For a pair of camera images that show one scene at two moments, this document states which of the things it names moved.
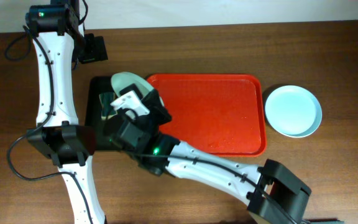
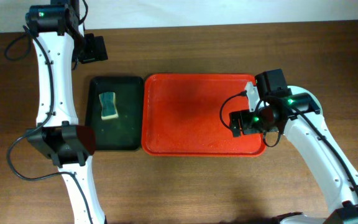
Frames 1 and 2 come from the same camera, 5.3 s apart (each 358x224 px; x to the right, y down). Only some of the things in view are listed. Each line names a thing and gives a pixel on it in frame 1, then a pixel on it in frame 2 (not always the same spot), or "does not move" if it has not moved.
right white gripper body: [146, 111] -> [245, 121]
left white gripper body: [95, 49] does not move
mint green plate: [121, 79] -> [312, 117]
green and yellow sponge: [107, 109] does not move
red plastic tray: [224, 114] does not move
